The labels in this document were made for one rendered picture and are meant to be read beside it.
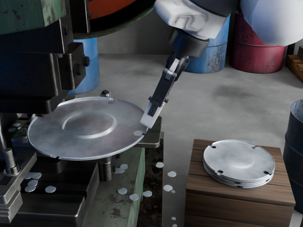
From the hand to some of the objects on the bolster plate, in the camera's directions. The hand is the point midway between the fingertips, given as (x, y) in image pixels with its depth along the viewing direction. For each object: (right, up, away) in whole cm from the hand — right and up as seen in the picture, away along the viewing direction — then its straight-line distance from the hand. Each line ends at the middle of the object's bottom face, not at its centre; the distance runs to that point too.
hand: (152, 112), depth 71 cm
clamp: (-29, -17, -3) cm, 34 cm away
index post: (-14, -2, +27) cm, 30 cm away
